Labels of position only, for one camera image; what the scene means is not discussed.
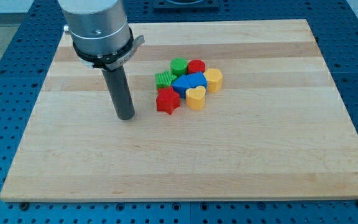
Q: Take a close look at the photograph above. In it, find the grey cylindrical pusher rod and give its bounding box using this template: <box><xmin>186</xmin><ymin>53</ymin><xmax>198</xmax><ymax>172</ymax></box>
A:
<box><xmin>102</xmin><ymin>66</ymin><xmax>135</xmax><ymax>120</ymax></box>

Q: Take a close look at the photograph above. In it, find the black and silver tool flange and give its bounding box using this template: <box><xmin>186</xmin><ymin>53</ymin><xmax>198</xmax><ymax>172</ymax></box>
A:
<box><xmin>64</xmin><ymin>24</ymin><xmax>145</xmax><ymax>70</ymax></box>

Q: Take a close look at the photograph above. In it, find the red star block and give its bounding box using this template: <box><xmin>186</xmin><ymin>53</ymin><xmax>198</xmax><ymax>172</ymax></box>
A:
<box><xmin>156</xmin><ymin>86</ymin><xmax>180</xmax><ymax>115</ymax></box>

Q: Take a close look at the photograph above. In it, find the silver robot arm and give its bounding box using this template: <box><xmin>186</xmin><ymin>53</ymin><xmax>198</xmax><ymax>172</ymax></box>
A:
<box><xmin>58</xmin><ymin>0</ymin><xmax>145</xmax><ymax>120</ymax></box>

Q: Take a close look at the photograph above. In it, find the green star block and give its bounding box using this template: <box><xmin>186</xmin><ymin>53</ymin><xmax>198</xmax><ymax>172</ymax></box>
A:
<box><xmin>154</xmin><ymin>70</ymin><xmax>178</xmax><ymax>89</ymax></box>

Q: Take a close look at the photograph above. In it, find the yellow heart block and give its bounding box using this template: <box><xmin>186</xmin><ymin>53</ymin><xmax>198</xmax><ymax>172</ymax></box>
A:
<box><xmin>185</xmin><ymin>86</ymin><xmax>206</xmax><ymax>110</ymax></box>

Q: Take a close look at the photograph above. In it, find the green cylinder block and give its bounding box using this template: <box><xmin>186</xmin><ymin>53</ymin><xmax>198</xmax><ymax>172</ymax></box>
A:
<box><xmin>170</xmin><ymin>57</ymin><xmax>188</xmax><ymax>77</ymax></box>

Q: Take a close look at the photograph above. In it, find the blue triangle block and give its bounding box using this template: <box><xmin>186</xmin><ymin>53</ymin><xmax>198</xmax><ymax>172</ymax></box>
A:
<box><xmin>172</xmin><ymin>75</ymin><xmax>191</xmax><ymax>99</ymax></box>

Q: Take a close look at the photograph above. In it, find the red cylinder block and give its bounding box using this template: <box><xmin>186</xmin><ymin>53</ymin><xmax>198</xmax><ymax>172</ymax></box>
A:
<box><xmin>187</xmin><ymin>59</ymin><xmax>206</xmax><ymax>74</ymax></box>

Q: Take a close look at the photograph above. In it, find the blue pentagon block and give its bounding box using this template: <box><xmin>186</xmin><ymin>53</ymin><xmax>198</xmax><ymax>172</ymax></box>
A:
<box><xmin>186</xmin><ymin>72</ymin><xmax>208</xmax><ymax>89</ymax></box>

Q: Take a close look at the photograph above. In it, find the yellow hexagon block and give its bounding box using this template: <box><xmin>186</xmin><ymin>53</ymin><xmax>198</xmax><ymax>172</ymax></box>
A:
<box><xmin>204</xmin><ymin>68</ymin><xmax>223</xmax><ymax>93</ymax></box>

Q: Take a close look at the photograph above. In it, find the wooden board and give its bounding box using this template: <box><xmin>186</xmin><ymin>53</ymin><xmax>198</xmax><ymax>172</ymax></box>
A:
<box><xmin>0</xmin><ymin>19</ymin><xmax>358</xmax><ymax>202</ymax></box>

